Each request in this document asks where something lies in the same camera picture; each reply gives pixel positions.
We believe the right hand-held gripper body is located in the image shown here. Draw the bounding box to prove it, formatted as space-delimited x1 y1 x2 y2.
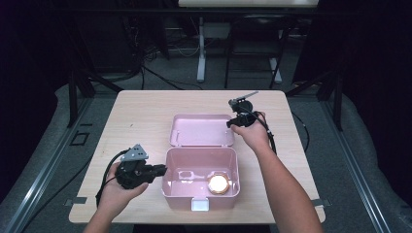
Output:
227 90 262 129

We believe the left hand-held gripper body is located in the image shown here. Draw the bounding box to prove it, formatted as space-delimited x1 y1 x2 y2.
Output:
114 143 155 190

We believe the pink plastic lidded box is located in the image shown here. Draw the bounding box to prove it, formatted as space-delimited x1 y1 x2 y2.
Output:
161 113 241 214

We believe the person's right hand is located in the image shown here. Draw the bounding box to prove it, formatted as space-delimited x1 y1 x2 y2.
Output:
230 111 272 153

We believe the person's left hand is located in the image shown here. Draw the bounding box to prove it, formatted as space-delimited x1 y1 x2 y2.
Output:
96 162 150 217

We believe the grey tape strip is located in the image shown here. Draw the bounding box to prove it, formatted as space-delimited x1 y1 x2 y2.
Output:
311 197 332 209
63 196 88 208

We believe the white desk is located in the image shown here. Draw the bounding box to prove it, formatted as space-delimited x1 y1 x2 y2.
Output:
178 0 322 84

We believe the black metal stand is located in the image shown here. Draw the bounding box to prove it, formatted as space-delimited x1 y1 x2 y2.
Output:
286 71 344 132
66 67 124 129

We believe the black chair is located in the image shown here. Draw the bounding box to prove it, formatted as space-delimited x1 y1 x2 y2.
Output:
223 13 292 91

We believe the dark cabinet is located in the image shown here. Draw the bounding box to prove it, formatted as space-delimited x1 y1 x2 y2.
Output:
76 13 142 75

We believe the dark curtain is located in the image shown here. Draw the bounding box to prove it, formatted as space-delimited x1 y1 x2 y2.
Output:
294 0 412 208
0 0 71 202

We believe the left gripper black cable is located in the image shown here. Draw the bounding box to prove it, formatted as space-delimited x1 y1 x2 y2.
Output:
95 149 130 208

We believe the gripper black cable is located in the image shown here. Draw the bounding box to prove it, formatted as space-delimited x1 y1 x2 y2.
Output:
95 149 130 208
246 106 278 155

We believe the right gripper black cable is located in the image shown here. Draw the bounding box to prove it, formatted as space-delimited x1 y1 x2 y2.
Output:
246 106 278 155

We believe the aluminium floor rail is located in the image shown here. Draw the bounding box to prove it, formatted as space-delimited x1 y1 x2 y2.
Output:
0 96 95 233
320 100 395 233

